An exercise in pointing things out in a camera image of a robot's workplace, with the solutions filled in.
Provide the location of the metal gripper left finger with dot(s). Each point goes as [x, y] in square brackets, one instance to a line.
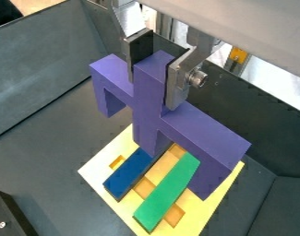
[136, 36]

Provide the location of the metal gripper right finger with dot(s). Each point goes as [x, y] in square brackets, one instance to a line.
[183, 74]

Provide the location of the black bracket holder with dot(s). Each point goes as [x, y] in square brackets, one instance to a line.
[14, 222]

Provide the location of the blue long bar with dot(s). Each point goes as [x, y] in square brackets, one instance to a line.
[121, 181]

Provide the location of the purple cross-shaped block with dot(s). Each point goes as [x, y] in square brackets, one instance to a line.
[159, 126]

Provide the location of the yellow slotted base board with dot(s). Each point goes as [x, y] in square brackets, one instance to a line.
[187, 218]

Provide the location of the green long bar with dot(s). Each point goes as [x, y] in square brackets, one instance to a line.
[165, 194]

